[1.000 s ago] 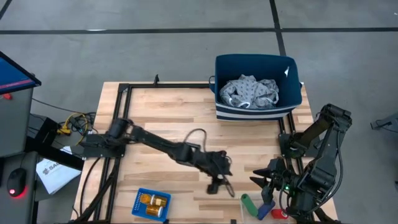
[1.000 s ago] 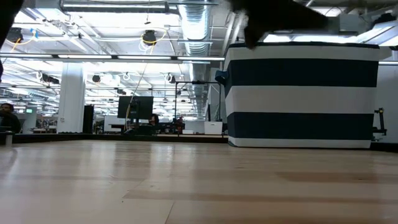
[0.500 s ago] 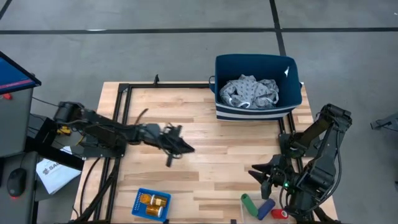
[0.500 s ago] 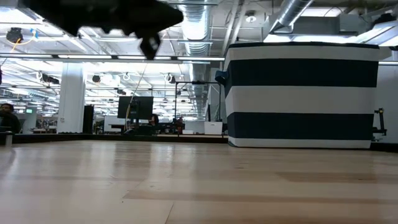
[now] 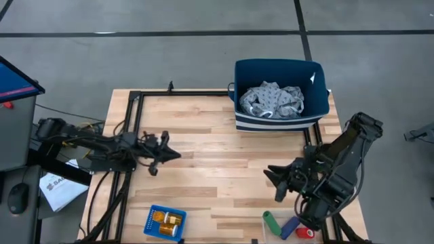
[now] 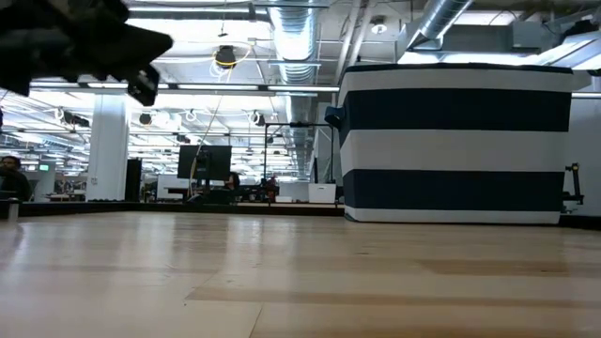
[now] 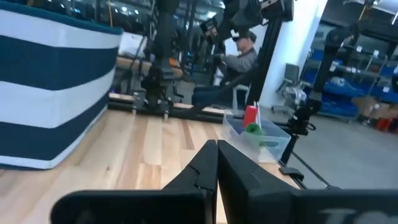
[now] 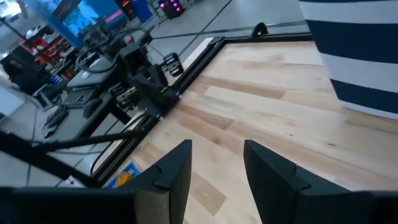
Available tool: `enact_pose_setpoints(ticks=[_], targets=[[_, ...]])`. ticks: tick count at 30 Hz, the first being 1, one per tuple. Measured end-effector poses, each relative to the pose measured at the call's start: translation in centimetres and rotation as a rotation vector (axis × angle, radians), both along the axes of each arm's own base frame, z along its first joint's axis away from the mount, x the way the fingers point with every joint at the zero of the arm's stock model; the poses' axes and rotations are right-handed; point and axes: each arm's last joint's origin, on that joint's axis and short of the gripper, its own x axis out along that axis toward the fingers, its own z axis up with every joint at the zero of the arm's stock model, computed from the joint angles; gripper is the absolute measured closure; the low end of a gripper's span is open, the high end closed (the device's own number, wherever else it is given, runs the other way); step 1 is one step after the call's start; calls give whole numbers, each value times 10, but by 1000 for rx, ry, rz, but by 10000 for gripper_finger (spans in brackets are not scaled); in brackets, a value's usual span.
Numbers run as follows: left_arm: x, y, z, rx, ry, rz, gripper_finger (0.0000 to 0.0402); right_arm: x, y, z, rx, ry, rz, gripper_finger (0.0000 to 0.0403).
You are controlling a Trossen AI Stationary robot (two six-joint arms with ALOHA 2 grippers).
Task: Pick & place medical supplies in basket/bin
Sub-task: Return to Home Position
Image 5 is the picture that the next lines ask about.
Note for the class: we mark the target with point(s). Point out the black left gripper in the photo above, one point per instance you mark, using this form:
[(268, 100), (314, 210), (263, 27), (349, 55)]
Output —
[(154, 152)]

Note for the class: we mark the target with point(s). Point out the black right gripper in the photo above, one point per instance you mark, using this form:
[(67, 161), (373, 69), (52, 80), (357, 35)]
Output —
[(300, 176)]

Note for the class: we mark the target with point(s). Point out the orange pill bottle white cap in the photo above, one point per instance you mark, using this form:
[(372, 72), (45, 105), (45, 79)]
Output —
[(174, 219), (167, 230), (158, 216)]

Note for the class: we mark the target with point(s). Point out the red bandage roll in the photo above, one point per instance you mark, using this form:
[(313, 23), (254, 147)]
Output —
[(304, 233)]

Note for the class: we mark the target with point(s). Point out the grey patterned cloth gown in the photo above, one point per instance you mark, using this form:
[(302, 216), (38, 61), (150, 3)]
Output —
[(271, 100)]

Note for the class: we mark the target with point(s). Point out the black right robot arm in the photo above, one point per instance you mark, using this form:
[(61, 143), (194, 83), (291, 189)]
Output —
[(346, 162)]

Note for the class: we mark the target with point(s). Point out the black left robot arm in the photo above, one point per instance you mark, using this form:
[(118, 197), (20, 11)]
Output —
[(101, 145)]

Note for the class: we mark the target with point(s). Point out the small blue plastic basket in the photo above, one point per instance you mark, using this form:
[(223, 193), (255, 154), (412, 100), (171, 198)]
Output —
[(149, 227)]

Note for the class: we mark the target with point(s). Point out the navy fabric bin white stripes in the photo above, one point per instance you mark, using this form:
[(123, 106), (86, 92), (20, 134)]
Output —
[(278, 71)]

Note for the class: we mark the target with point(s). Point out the white printed paper sheet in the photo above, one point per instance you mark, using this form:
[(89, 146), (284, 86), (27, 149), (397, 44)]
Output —
[(61, 193)]

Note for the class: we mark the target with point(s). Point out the grey floor object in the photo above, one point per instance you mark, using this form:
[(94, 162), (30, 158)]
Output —
[(424, 133)]

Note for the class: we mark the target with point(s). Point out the grey cabinet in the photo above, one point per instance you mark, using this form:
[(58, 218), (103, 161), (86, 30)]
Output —
[(17, 135)]

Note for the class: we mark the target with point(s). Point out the black computer mouse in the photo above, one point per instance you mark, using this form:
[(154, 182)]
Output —
[(18, 198)]

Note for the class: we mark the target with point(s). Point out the red button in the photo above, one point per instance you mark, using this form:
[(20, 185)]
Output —
[(7, 105)]

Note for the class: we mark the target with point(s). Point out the computer monitor blue screen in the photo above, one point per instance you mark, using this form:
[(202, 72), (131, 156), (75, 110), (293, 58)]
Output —
[(15, 81)]

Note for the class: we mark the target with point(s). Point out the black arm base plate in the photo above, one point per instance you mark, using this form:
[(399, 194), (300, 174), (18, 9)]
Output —
[(101, 166), (309, 150)]

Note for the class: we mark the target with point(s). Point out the black aluminium rig frame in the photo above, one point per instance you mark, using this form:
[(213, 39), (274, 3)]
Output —
[(139, 112)]

